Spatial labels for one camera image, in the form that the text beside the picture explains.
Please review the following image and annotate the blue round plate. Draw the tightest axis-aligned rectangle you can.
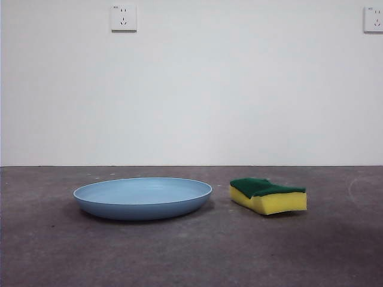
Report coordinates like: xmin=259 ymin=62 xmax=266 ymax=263
xmin=72 ymin=177 xmax=214 ymax=221

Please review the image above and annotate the yellow sponge with green pad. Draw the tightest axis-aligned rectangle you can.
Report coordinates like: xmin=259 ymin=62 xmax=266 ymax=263
xmin=229 ymin=178 xmax=308 ymax=216

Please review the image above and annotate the white wall socket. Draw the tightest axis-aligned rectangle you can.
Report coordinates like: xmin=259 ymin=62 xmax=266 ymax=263
xmin=111 ymin=5 xmax=138 ymax=33
xmin=363 ymin=6 xmax=383 ymax=33

